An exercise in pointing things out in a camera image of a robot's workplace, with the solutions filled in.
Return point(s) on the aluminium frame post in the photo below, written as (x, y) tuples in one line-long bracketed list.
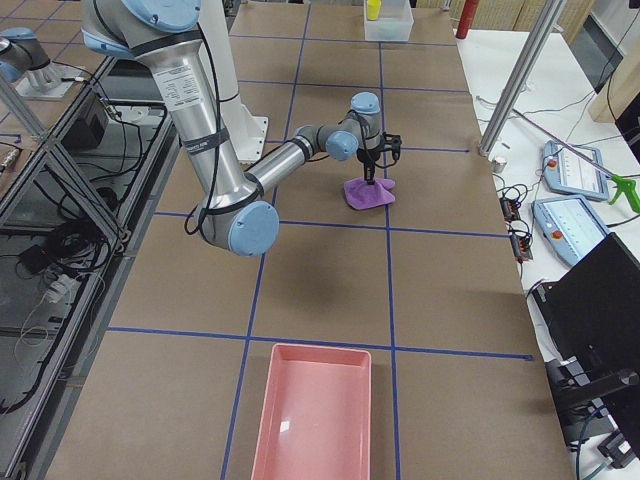
[(525, 62)]

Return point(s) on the red fire extinguisher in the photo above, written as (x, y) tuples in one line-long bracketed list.
[(466, 18)]

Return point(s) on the blue teach pendant far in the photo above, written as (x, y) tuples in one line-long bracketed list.
[(565, 173)]

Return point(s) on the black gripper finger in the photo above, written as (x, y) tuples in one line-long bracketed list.
[(369, 175)]

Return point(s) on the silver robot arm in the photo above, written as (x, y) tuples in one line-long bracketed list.
[(165, 37)]

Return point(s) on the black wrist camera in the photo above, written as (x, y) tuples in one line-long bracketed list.
[(392, 145)]

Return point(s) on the blue teach pendant near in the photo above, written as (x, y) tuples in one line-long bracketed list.
[(570, 225)]

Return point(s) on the yellow plastic cup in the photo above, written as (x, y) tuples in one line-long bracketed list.
[(373, 8)]

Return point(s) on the clear plastic storage box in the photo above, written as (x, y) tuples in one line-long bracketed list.
[(394, 24)]

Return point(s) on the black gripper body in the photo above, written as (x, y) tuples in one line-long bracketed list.
[(368, 161)]

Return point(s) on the green tipped reacher stick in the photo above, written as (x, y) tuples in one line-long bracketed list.
[(625, 186)]

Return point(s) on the blue teach pendant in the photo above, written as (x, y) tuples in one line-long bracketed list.
[(570, 225), (565, 173)]

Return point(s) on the black computer monitor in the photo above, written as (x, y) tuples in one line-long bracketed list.
[(592, 315)]

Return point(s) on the white camera pole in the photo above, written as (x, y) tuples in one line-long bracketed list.
[(247, 132)]

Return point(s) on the purple cloth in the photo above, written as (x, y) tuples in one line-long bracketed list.
[(360, 195)]

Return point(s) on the pink plastic bin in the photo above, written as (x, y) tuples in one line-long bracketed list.
[(316, 415)]

